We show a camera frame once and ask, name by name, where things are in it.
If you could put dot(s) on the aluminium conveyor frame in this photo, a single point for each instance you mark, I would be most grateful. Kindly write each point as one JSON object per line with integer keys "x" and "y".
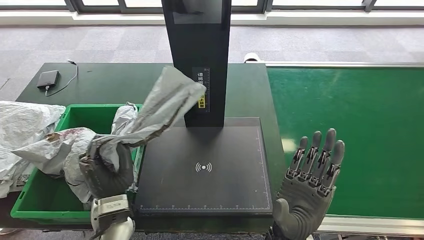
{"x": 364, "y": 227}

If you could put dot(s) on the green plastic crate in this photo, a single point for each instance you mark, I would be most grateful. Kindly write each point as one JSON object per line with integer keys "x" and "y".
{"x": 46, "y": 198}

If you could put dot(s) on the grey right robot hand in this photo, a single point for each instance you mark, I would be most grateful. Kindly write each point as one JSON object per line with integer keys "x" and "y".
{"x": 304, "y": 198}

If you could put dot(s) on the green conveyor belt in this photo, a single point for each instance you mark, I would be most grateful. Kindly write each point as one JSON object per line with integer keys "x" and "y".
{"x": 348, "y": 106}

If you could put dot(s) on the white woven sack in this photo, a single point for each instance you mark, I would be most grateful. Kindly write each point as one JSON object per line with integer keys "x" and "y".
{"x": 23, "y": 119}

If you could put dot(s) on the white round conveyor end cap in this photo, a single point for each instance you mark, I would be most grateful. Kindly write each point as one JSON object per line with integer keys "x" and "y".
{"x": 251, "y": 58}

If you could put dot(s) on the dark window frame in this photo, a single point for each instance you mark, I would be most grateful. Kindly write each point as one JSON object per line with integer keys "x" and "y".
{"x": 99, "y": 10}

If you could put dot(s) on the white window sill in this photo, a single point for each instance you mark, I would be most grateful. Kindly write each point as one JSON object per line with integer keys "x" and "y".
{"x": 298, "y": 19}

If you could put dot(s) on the dark green table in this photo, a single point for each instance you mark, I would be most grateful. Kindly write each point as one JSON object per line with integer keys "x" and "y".
{"x": 116, "y": 82}

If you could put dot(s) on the black yellow ruler label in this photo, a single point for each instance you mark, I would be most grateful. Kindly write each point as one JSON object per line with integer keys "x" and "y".
{"x": 205, "y": 74}

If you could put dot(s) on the white bag with QR label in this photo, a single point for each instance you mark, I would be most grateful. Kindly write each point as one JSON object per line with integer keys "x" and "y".
{"x": 20, "y": 180}

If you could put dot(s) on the grey mailer bag red print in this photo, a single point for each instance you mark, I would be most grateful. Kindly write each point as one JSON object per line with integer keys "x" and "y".
{"x": 165, "y": 99}

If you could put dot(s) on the black inbound scanner machine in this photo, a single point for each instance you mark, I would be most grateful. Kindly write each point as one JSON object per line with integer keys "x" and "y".
{"x": 205, "y": 185}

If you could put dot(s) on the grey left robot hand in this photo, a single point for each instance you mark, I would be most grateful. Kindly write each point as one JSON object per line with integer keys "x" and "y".
{"x": 106, "y": 175}

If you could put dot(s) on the black power bank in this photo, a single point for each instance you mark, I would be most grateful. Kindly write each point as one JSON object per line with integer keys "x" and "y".
{"x": 48, "y": 79}

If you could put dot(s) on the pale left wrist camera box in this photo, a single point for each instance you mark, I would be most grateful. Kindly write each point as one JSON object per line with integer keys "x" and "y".
{"x": 111, "y": 208}

